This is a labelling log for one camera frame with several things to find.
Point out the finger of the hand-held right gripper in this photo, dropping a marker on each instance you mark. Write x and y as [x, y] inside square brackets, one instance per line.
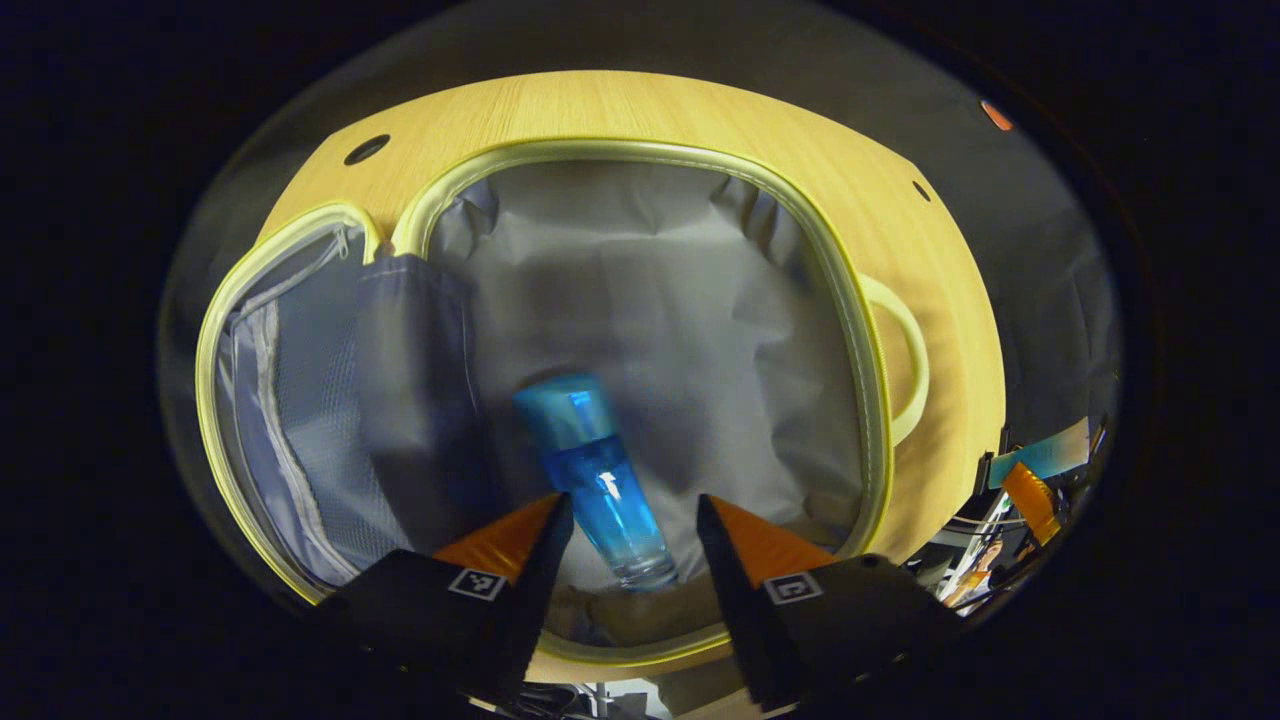
[1032, 500]

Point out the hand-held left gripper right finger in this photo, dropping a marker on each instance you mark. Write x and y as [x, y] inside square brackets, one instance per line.
[730, 590]

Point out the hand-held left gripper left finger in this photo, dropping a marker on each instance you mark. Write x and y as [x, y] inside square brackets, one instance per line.
[545, 570]

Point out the pale yellow suitcase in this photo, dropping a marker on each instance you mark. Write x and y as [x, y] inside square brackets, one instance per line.
[680, 300]

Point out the light blue panel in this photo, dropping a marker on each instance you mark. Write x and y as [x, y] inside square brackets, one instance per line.
[1050, 455]

